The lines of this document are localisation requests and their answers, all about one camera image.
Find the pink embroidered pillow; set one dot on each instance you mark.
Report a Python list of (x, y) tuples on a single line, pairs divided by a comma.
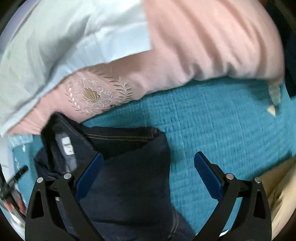
[(198, 40)]

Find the dark denim jacket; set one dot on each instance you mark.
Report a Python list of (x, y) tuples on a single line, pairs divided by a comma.
[(130, 197)]

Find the teal quilted bedspread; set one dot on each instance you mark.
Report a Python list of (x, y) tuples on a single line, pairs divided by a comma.
[(226, 119)]

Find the light blue pillow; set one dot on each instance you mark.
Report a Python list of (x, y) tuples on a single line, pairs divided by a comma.
[(58, 38)]

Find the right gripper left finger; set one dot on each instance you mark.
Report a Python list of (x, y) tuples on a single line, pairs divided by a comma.
[(44, 222)]

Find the beige folded garment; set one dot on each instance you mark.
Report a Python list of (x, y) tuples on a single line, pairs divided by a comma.
[(279, 185)]

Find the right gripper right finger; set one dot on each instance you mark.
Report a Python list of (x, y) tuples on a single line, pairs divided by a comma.
[(253, 220)]

